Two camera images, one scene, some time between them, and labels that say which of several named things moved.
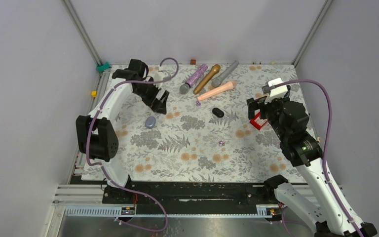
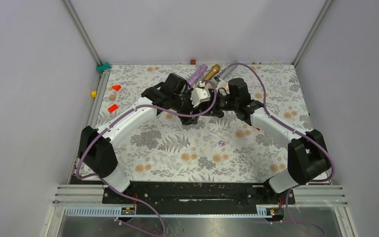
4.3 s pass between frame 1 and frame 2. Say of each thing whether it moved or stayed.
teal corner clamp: stayed
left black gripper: moved
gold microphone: stayed
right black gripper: moved
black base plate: stayed
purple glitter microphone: stayed
